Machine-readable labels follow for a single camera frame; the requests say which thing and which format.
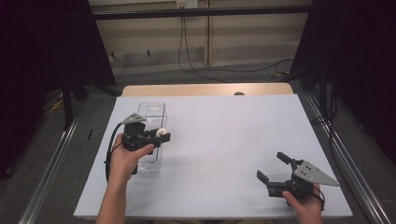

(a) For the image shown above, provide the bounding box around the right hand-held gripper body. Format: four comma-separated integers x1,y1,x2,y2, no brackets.
266,158,340,201

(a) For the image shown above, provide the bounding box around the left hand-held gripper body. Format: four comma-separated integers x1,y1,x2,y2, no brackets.
120,112,163,156

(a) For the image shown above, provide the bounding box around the clear plastic container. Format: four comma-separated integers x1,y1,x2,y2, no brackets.
126,101,168,175

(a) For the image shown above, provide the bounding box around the person's left hand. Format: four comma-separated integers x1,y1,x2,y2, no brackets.
109,133,155,188

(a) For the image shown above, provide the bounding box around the person's right hand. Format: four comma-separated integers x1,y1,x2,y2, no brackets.
281,183,325,224

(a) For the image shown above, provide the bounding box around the white table mat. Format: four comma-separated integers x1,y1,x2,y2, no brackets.
73,93,354,218

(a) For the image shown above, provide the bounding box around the black tripod stand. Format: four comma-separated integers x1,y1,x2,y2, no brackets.
60,74,92,132

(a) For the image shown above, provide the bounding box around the dark curtain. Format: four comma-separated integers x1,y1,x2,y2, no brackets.
290,0,396,166
0,0,118,180

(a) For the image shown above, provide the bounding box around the black horizontal bar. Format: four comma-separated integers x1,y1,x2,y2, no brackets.
92,5,312,21

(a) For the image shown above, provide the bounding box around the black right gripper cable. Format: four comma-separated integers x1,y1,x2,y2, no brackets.
312,185,327,212

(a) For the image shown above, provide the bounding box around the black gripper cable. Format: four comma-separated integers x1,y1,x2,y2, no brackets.
312,185,327,212
105,121,125,183

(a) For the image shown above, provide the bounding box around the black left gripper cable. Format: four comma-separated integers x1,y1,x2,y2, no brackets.
105,121,125,183

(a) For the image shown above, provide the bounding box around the metal floor rail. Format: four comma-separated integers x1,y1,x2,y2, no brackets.
18,115,80,224
303,91,391,224

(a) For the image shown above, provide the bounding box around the yellow cable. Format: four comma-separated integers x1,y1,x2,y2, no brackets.
49,96,65,112

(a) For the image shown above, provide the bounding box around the black hanging wall cable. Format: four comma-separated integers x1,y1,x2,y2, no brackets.
177,15,230,84

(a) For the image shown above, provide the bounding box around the black floor cable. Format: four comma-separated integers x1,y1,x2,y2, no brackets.
186,58,295,75

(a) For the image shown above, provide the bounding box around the white wall socket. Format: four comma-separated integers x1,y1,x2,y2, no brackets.
176,0,199,9

